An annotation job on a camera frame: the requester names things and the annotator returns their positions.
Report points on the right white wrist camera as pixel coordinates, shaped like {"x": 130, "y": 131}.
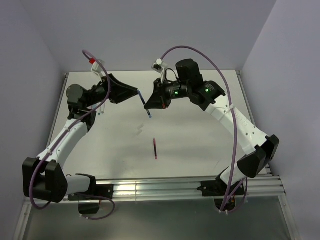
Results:
{"x": 160, "y": 67}

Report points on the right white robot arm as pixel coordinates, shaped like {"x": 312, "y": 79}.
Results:
{"x": 258, "y": 147}

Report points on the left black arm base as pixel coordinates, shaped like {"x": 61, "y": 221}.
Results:
{"x": 96, "y": 204}

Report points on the aluminium frame rail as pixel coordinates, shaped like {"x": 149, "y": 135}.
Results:
{"x": 186, "y": 188}

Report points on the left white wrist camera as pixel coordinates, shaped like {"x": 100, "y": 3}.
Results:
{"x": 96, "y": 68}

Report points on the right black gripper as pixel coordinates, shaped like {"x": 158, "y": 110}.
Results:
{"x": 157, "y": 100}

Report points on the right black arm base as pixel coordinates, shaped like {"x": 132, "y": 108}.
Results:
{"x": 217, "y": 189}

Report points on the white teal marker pen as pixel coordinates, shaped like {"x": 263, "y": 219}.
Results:
{"x": 99, "y": 110}

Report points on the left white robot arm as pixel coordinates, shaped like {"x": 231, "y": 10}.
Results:
{"x": 43, "y": 176}

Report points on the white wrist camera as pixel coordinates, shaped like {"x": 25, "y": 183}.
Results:
{"x": 160, "y": 67}
{"x": 96, "y": 68}

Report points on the red gel pen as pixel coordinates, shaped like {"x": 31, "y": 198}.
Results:
{"x": 155, "y": 148}

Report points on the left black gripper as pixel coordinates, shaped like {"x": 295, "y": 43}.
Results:
{"x": 120, "y": 92}

